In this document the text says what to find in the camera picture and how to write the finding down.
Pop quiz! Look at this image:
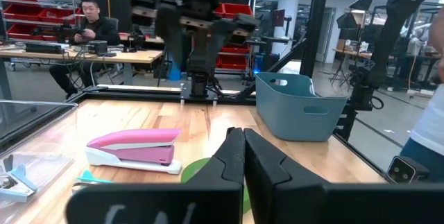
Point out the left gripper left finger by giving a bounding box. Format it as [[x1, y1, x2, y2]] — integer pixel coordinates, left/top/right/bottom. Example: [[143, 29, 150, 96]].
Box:
[[193, 126, 246, 185]]

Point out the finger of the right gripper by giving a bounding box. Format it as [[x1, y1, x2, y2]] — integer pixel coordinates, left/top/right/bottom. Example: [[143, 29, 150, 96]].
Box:
[[230, 14, 260, 44], [128, 0, 157, 27]]

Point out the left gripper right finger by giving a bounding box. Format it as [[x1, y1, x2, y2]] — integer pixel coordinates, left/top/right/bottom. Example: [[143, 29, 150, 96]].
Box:
[[244, 128, 330, 224]]

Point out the green masking tape roll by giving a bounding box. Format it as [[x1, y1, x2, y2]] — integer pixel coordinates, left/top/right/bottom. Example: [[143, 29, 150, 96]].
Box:
[[180, 157, 251, 215]]

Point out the pink white stapler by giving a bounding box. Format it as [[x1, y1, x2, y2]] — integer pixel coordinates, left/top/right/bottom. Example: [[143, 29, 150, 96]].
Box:
[[85, 128, 183, 175]]

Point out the teal staple remover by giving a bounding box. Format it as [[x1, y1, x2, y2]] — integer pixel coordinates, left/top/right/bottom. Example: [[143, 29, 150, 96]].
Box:
[[71, 169, 114, 192]]

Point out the wooden desk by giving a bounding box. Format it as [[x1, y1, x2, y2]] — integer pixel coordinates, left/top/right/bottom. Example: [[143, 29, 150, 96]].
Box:
[[0, 45, 164, 96]]

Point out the person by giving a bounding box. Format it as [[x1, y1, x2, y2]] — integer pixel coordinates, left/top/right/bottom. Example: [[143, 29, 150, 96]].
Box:
[[398, 7, 444, 183], [48, 0, 121, 100]]

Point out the black equipment box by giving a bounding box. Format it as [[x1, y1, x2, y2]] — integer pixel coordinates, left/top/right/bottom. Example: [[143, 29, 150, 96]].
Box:
[[24, 42, 65, 55], [86, 40, 117, 58]]

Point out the dark blue plastic bin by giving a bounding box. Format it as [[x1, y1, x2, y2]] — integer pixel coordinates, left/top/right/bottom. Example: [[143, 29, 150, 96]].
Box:
[[255, 71, 349, 142]]

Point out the black studio softbox light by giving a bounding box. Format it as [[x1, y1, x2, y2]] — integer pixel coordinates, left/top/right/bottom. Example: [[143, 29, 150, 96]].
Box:
[[335, 0, 375, 31]]

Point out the black articulated stand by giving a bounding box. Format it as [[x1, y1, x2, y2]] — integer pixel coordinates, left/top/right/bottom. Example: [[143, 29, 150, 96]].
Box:
[[341, 0, 440, 114]]

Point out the clear plastic bin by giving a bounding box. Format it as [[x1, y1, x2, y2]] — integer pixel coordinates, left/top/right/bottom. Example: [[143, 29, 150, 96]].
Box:
[[0, 99, 80, 224]]

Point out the small silver-faced camera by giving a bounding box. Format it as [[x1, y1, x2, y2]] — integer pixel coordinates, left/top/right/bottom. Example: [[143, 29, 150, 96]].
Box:
[[386, 155, 431, 184]]

